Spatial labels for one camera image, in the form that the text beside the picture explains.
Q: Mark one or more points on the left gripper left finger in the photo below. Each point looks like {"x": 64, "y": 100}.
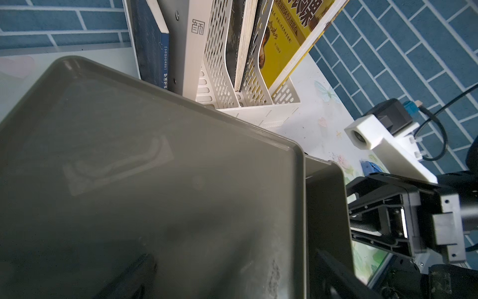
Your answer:
{"x": 135, "y": 282}

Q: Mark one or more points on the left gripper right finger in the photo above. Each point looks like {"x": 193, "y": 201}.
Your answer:
{"x": 334, "y": 281}

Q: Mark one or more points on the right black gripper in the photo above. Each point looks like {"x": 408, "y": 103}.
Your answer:
{"x": 407, "y": 217}

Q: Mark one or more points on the olive and cream drawer cabinet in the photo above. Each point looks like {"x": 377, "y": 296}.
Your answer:
{"x": 98, "y": 168}

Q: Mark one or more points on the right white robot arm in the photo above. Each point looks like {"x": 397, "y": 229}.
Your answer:
{"x": 428, "y": 276}

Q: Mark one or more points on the white file organizer rack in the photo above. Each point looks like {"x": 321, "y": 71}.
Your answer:
{"x": 216, "y": 50}

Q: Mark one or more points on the yellow cover book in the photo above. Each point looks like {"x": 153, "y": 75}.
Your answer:
{"x": 292, "y": 29}

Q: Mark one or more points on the blue spine book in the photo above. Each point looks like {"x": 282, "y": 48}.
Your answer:
{"x": 151, "y": 42}

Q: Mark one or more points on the dark cover book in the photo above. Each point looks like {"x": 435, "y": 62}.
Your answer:
{"x": 241, "y": 26}

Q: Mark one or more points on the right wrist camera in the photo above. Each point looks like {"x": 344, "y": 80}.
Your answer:
{"x": 387, "y": 130}

